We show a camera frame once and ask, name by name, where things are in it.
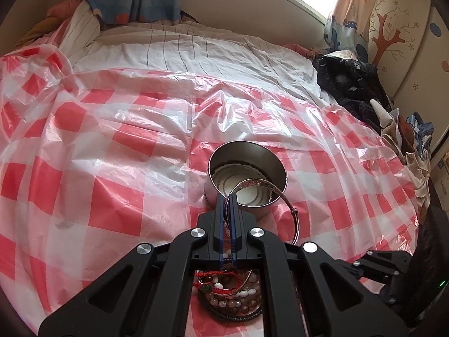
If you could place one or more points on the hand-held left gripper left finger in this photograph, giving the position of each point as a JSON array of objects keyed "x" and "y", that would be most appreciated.
[{"x": 220, "y": 231}]

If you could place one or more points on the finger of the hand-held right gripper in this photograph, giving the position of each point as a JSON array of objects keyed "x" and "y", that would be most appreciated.
[
  {"x": 368, "y": 272},
  {"x": 389, "y": 257}
]

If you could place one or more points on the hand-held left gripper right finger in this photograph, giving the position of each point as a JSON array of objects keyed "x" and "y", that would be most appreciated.
[{"x": 235, "y": 235}]

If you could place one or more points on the wide silver bangle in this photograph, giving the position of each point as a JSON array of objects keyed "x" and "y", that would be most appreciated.
[{"x": 256, "y": 183}]

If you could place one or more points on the stainless steel bowl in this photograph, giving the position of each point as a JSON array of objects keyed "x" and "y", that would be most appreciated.
[{"x": 245, "y": 154}]

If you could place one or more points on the beige crumpled cloth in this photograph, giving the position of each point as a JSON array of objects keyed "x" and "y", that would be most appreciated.
[{"x": 417, "y": 172}]

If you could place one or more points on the blue printed cloth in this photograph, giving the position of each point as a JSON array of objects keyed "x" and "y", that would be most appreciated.
[{"x": 422, "y": 130}]

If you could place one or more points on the red checkered plastic sheet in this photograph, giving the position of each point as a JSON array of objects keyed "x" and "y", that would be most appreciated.
[{"x": 105, "y": 147}]

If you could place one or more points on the white striped bedsheet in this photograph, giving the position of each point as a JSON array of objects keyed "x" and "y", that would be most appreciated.
[{"x": 210, "y": 56}]

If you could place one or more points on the black jacket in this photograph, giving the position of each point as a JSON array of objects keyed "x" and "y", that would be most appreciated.
[{"x": 350, "y": 80}]

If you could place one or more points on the small pink garment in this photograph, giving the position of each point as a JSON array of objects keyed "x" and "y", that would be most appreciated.
[{"x": 298, "y": 49}]

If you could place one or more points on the tree print wardrobe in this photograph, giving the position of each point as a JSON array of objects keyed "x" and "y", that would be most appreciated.
[{"x": 410, "y": 42}]

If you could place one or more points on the white striped pillow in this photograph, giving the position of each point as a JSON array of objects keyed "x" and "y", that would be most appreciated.
[{"x": 82, "y": 30}]

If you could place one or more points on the pink sea print curtain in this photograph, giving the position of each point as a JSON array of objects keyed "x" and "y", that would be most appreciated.
[{"x": 347, "y": 14}]

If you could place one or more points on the orange cloth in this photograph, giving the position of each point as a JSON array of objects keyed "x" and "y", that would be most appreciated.
[{"x": 35, "y": 31}]

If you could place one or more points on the pink cloth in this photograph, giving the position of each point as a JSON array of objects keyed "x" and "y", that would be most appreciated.
[{"x": 65, "y": 7}]

